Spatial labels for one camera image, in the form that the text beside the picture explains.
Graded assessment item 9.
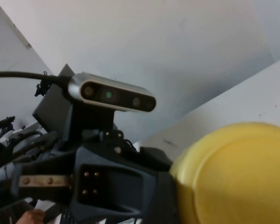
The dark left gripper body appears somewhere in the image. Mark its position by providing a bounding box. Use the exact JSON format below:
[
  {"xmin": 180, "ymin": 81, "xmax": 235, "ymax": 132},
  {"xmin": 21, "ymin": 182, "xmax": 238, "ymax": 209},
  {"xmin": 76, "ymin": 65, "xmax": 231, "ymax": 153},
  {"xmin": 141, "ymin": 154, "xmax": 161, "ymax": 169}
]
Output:
[{"xmin": 10, "ymin": 149, "xmax": 77, "ymax": 207}]

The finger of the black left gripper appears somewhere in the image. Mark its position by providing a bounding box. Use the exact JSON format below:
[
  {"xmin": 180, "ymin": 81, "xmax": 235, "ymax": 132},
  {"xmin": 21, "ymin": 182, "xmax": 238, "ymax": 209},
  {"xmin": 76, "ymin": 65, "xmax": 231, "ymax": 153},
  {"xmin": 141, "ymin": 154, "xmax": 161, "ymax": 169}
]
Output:
[{"xmin": 71, "ymin": 146, "xmax": 179, "ymax": 224}]

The yellow plastic cup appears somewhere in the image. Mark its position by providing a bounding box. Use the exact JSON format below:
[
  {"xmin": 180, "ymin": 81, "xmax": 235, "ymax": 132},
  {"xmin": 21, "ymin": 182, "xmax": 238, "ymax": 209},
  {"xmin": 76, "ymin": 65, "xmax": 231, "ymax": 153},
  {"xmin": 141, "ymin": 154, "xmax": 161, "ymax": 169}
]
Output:
[{"xmin": 169, "ymin": 121, "xmax": 280, "ymax": 224}]

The bare person hand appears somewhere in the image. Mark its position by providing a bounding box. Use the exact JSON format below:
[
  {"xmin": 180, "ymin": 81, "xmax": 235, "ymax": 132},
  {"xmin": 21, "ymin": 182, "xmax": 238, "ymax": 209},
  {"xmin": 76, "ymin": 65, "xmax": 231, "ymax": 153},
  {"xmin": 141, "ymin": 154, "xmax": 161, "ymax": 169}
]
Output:
[{"xmin": 16, "ymin": 209, "xmax": 47, "ymax": 224}]

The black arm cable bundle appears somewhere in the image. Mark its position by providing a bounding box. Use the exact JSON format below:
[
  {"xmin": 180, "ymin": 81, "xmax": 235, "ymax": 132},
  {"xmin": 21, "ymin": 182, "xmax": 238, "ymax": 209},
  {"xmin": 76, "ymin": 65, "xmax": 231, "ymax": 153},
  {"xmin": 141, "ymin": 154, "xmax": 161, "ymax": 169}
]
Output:
[{"xmin": 0, "ymin": 115, "xmax": 59, "ymax": 171}]

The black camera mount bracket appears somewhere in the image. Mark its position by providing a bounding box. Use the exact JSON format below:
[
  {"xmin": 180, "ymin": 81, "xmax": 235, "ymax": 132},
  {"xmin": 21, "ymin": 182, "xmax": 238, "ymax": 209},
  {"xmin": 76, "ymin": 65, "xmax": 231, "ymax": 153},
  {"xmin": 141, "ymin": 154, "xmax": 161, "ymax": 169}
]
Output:
[{"xmin": 32, "ymin": 64, "xmax": 126, "ymax": 150}]

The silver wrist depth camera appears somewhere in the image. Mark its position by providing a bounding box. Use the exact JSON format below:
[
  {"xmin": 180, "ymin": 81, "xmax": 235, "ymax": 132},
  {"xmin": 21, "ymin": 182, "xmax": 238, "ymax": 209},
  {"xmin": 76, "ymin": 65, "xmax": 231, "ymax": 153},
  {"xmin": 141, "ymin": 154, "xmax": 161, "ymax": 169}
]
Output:
[{"xmin": 67, "ymin": 72, "xmax": 157, "ymax": 113}]

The black camera cable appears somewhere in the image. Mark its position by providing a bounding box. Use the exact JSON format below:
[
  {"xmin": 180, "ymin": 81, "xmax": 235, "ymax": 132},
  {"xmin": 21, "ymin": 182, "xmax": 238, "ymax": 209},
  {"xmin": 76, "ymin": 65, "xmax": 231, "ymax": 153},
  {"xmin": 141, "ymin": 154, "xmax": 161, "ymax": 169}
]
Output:
[{"xmin": 0, "ymin": 71, "xmax": 72, "ymax": 86}]

